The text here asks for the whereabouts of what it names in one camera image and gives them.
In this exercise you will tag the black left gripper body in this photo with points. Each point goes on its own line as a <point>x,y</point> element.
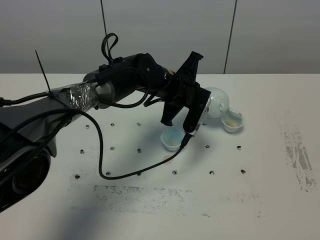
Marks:
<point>182,89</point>

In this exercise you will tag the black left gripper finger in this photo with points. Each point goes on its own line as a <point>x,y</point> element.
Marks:
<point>169,113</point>

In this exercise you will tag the pale blue porcelain teapot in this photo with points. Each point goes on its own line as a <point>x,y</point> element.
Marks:
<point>219,104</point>

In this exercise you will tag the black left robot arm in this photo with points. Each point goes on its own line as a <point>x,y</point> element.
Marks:
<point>28,126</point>

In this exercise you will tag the near pale blue teacup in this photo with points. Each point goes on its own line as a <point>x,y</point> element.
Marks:
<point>171,138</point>

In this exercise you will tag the pale blue teacup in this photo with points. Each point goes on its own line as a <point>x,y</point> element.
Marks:
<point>171,138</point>
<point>232,122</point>

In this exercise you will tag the far pale blue teacup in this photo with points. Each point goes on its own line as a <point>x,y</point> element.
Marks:
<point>232,122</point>

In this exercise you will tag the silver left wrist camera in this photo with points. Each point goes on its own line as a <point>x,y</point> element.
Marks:
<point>197,108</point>

